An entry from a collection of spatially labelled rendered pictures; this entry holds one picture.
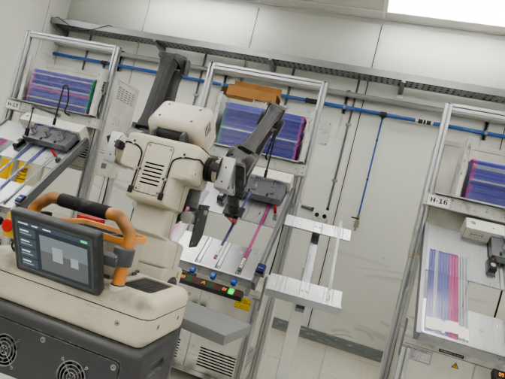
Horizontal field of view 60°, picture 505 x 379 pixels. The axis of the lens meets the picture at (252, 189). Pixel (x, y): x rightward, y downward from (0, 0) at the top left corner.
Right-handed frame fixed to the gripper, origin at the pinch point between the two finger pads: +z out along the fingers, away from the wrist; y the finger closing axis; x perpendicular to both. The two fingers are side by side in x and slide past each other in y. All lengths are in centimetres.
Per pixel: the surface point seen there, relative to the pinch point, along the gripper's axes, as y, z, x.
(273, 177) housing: -7.9, 1.6, -43.5
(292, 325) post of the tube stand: -42, 28, 30
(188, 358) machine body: 13, 73, 44
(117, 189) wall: 182, 139, -123
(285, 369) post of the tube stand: -44, 44, 45
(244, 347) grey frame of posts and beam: -23, 34, 46
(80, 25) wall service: 258, 14, -219
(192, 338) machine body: 13, 65, 36
